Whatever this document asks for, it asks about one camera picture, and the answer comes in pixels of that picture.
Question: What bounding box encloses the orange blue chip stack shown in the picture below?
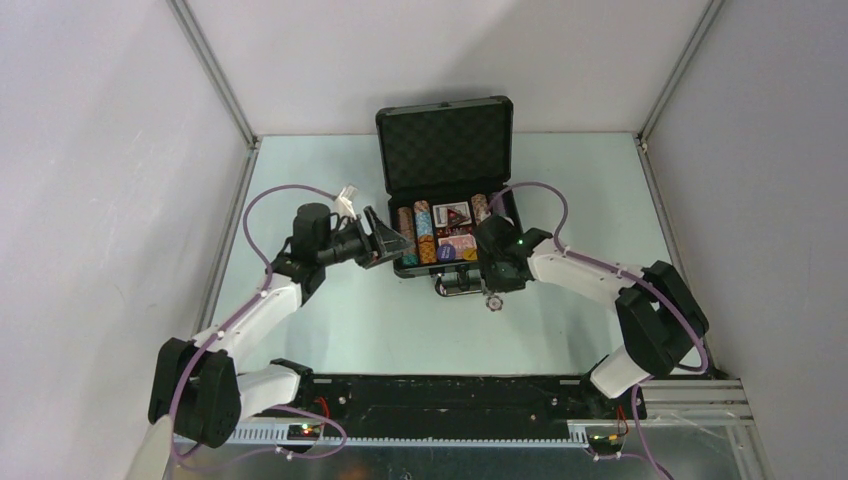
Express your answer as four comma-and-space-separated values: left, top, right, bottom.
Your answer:
413, 200, 437, 265

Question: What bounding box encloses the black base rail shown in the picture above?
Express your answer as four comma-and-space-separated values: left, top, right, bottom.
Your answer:
273, 359, 647, 441

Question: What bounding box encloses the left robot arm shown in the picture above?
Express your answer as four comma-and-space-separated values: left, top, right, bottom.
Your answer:
148, 203, 412, 448

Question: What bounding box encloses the black poker set case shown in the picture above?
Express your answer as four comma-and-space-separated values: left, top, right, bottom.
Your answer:
375, 95, 520, 298

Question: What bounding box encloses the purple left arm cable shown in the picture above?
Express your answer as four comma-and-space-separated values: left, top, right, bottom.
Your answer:
158, 185, 349, 472

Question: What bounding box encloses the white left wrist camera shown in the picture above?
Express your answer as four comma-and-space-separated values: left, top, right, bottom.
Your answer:
333, 184, 358, 219

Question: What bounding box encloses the purple chip stack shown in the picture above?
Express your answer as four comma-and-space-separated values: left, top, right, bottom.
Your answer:
490, 193, 506, 215

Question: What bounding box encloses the blue playing card deck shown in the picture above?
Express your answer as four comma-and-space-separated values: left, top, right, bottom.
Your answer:
432, 202, 473, 228

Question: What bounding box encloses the blue small blind button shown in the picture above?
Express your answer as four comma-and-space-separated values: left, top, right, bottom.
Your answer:
436, 243, 457, 262

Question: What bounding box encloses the pink brown chip stack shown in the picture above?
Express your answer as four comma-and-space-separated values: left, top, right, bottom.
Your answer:
471, 194, 491, 224

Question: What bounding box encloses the poker chip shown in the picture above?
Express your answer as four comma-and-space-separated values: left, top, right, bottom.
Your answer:
485, 295, 503, 312

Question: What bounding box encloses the red playing card deck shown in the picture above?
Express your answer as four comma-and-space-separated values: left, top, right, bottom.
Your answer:
438, 234, 477, 258

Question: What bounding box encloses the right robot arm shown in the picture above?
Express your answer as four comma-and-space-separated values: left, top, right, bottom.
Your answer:
473, 216, 709, 399

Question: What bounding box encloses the brown teal chip stack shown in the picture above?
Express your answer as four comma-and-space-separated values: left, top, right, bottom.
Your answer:
397, 207, 417, 242

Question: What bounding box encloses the black triangular all-in marker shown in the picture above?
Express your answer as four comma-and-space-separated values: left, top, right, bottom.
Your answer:
440, 206, 470, 227

